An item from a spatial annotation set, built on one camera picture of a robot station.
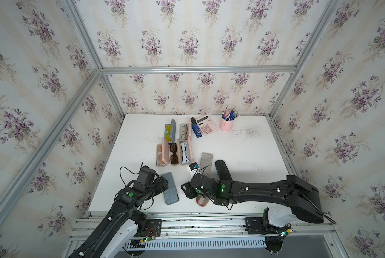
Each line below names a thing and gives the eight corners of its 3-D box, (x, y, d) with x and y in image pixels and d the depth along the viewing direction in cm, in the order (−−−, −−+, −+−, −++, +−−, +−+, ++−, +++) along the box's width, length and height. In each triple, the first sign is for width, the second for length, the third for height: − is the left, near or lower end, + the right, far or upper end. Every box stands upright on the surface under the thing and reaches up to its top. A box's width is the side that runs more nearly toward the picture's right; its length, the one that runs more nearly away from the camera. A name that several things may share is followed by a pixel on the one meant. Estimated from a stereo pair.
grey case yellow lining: (163, 143, 105) (162, 137, 100) (166, 125, 116) (165, 118, 110) (175, 143, 105) (174, 137, 100) (177, 125, 116) (176, 118, 110)
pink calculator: (205, 136, 110) (206, 133, 107) (195, 121, 118) (195, 118, 116) (218, 130, 113) (218, 127, 110) (207, 117, 122) (207, 114, 119)
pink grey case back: (179, 141, 107) (178, 135, 102) (180, 123, 117) (180, 117, 112) (191, 141, 107) (191, 135, 102) (191, 124, 117) (191, 117, 112)
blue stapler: (197, 138, 109) (197, 133, 105) (189, 122, 118) (189, 118, 114) (201, 136, 110) (202, 132, 106) (193, 121, 119) (193, 117, 115)
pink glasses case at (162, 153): (156, 167, 95) (154, 161, 89) (157, 146, 105) (155, 139, 99) (169, 166, 96) (167, 159, 90) (169, 145, 106) (167, 138, 99)
